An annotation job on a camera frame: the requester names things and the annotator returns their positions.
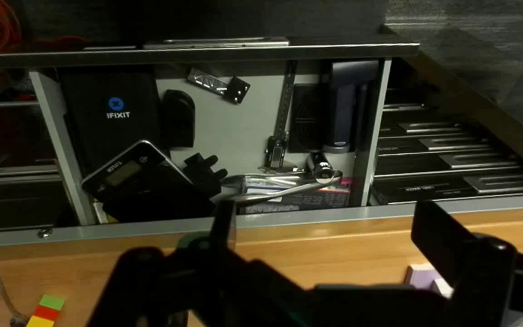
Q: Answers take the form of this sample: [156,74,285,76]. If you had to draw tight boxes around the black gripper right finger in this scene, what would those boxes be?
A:
[411,201,516,303]

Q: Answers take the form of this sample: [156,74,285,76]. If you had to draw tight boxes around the colourful toy block stack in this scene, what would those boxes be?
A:
[26,294,65,327]

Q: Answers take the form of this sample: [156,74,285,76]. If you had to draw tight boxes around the metal spoon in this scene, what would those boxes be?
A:
[0,277,29,327]

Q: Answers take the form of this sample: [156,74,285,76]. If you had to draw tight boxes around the black digital scale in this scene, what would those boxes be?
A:
[82,139,222,223]

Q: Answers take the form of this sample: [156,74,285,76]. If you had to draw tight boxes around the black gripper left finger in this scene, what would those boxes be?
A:
[209,199,236,250]

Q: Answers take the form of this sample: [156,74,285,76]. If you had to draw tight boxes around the black pouch with blue logo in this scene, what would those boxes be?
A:
[60,67,160,174]

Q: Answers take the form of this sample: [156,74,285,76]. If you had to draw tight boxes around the open grey metal drawer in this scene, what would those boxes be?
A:
[0,36,420,236]

